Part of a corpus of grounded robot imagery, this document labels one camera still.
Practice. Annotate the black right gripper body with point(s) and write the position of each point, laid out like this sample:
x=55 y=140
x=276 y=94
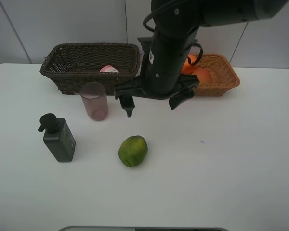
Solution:
x=160 y=77

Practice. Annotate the dark brown wicker basket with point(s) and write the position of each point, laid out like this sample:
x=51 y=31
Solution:
x=71 y=65

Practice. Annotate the black pump dispenser bottle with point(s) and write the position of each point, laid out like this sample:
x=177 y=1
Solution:
x=57 y=137

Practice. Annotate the pink spray bottle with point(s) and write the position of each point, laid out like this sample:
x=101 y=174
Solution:
x=109 y=69

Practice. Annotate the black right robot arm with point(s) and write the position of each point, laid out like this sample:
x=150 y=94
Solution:
x=178 y=18

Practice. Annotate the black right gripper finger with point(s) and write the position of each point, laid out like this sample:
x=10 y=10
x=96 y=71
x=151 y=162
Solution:
x=127 y=104
x=180 y=97

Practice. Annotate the red yellow mango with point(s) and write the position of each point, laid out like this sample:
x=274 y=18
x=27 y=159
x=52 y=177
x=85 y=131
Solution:
x=203 y=75

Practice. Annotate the orange tangerine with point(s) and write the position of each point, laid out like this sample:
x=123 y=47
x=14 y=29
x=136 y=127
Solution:
x=188 y=69

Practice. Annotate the translucent pink plastic cup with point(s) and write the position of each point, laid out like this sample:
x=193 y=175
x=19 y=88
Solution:
x=94 y=98

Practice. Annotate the orange wicker basket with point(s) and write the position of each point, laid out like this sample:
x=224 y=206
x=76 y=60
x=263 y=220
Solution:
x=223 y=75

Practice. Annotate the green lime fruit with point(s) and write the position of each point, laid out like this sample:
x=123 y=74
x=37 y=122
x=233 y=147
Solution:
x=133 y=151

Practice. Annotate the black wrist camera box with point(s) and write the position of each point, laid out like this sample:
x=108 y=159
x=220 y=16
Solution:
x=146 y=43

